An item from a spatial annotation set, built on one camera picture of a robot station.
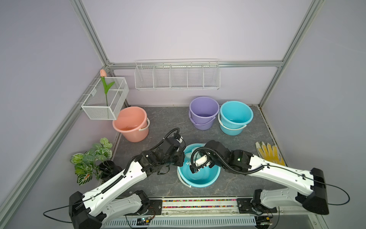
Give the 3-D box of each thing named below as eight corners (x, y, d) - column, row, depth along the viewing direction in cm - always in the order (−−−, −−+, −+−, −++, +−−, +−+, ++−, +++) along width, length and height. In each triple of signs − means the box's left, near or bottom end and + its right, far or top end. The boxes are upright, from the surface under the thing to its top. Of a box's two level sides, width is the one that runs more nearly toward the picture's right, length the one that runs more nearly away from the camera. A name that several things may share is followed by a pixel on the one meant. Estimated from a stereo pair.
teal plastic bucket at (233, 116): (218, 140, 102) (223, 124, 88) (215, 117, 116) (218, 100, 101) (247, 140, 102) (257, 124, 88) (240, 117, 116) (248, 100, 101)
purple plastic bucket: (189, 134, 106) (188, 118, 92) (189, 112, 119) (188, 96, 105) (217, 134, 105) (221, 118, 91) (213, 112, 119) (217, 96, 105)
